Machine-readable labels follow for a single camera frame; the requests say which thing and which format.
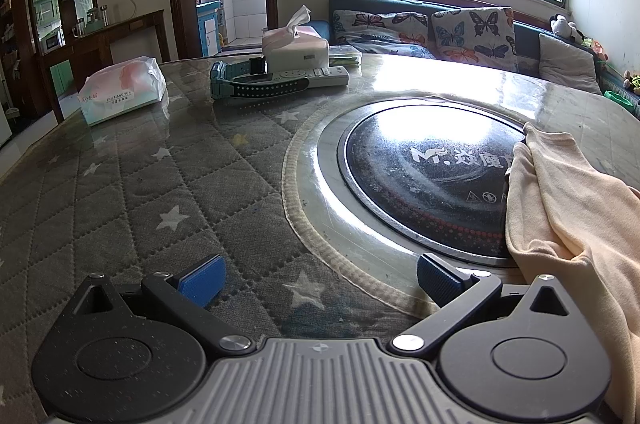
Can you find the green bowl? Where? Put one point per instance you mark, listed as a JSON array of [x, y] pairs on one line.
[[617, 97]]

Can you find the panda plush toy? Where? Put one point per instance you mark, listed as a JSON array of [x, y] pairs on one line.
[[562, 27]]

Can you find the grey pillow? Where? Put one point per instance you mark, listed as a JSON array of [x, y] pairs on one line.
[[567, 59]]

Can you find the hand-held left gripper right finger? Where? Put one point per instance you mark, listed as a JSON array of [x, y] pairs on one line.
[[439, 280]]

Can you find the cream sweatshirt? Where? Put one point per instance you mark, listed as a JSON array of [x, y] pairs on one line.
[[575, 204]]

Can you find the blue white toy cabinet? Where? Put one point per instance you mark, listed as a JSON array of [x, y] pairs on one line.
[[207, 29]]

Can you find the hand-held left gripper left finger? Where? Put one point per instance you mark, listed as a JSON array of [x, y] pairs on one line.
[[202, 280]]

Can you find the white remote control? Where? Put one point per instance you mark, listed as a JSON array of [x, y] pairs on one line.
[[327, 77]]

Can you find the round black induction cooktop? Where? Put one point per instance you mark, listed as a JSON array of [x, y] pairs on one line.
[[425, 184]]

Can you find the white pink tissue box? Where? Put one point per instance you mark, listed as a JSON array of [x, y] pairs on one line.
[[295, 52]]

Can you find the square butterfly print pillow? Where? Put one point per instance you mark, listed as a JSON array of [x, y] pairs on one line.
[[475, 34]]

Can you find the white microwave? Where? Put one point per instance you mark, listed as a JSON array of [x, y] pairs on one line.
[[51, 40]]

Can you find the blue black smartwatch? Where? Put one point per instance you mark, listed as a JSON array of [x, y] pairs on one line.
[[260, 87]]

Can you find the green packet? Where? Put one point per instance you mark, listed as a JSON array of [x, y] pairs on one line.
[[345, 54]]

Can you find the white pink wipes pack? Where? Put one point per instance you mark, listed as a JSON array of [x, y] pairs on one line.
[[120, 94]]

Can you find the flat butterfly print pillow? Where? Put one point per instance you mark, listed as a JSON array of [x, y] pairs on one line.
[[380, 27]]

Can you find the dark wooden cabinet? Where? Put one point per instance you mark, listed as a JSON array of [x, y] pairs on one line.
[[107, 39]]

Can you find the blue sofa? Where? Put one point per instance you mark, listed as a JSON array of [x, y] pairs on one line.
[[410, 4]]

